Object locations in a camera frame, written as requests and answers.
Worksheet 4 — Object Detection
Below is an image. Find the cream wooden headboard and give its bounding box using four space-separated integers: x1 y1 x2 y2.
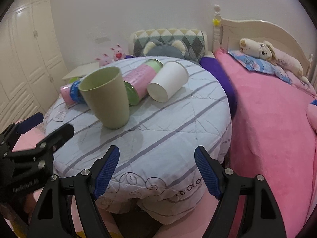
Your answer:
212 4 315 80

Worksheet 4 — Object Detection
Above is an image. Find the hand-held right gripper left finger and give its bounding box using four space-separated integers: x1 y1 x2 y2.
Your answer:
27 145 120 238

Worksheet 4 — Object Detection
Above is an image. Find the pale pink plush toy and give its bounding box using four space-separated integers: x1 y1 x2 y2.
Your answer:
95 53 114 67

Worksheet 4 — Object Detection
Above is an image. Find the cream wardrobe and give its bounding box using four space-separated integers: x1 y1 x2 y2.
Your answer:
0 0 68 129

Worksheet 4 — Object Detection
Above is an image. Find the green plastic cup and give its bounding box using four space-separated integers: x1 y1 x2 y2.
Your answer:
78 66 131 130

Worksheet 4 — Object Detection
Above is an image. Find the white paper cup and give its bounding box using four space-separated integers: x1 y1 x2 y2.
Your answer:
147 61 189 103

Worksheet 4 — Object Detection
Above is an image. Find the blue printed pillow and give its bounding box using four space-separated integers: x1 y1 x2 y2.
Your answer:
228 50 293 83

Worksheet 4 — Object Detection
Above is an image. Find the white nightstand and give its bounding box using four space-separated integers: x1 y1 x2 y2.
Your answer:
62 63 102 82

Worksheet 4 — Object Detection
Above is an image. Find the pink plush with red heart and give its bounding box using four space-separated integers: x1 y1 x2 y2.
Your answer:
111 45 126 61

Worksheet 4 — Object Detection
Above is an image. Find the triangle patterned cushion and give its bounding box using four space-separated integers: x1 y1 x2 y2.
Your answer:
130 28 207 61

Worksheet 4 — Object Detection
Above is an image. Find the blue labelled bottle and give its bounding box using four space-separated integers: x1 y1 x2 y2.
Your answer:
70 80 87 104

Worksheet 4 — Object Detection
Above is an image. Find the striped light blue quilt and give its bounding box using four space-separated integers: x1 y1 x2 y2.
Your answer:
43 56 232 222

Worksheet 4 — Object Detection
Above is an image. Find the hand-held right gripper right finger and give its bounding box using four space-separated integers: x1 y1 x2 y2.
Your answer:
194 145 292 238

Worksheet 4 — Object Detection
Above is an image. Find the grey plush toy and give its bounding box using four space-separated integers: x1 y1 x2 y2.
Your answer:
144 40 206 63

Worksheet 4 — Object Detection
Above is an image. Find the pink fleece blanket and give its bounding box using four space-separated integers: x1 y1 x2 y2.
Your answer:
213 48 317 231

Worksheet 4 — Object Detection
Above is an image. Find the white dog plush toy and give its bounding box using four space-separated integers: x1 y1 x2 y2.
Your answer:
239 38 310 85

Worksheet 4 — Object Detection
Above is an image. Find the small pink can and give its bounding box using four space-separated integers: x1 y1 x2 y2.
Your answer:
60 84 74 104

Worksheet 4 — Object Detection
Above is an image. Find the pink can with green lid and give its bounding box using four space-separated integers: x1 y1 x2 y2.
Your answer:
123 59 163 106

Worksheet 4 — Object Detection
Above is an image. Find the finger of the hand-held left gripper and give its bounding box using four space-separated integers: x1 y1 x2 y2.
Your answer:
0 112 45 155
5 123 75 179

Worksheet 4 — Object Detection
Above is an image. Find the purple cloth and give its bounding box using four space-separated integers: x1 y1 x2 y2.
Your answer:
199 57 238 118

